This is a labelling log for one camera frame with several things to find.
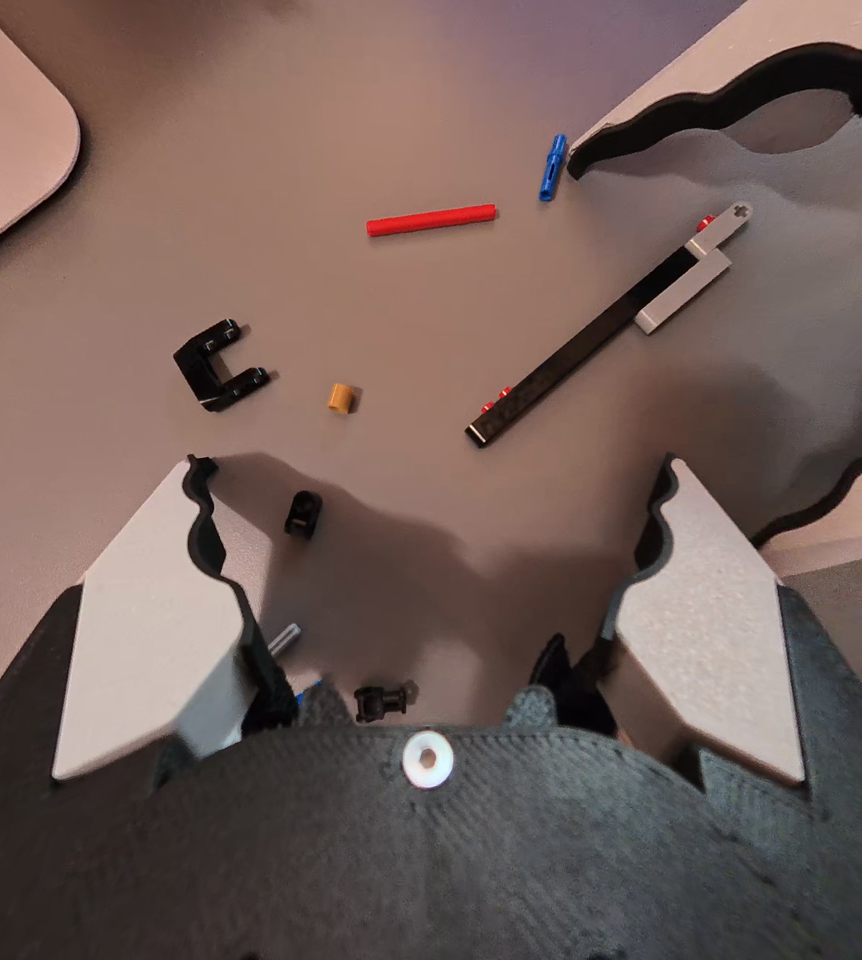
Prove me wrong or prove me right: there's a black u-shaped lego bracket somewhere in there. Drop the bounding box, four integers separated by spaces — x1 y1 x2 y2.
173 318 273 415

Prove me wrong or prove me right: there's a black lego pin connector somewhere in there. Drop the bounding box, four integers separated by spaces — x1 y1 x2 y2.
353 681 417 723

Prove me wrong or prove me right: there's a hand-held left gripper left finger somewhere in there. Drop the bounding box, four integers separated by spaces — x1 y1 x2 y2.
50 452 298 783

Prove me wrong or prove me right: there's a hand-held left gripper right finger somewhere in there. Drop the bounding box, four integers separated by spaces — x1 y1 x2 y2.
569 452 807 786

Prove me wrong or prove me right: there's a black round lego connector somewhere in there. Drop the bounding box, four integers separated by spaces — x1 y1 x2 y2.
284 490 324 539

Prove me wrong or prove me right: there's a red lego axle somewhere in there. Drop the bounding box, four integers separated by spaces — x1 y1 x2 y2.
365 202 498 240

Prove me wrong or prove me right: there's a black lego beam assembly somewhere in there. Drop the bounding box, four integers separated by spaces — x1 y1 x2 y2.
464 201 754 451

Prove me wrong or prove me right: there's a blue lego pin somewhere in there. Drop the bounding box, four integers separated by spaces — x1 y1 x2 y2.
538 133 569 204

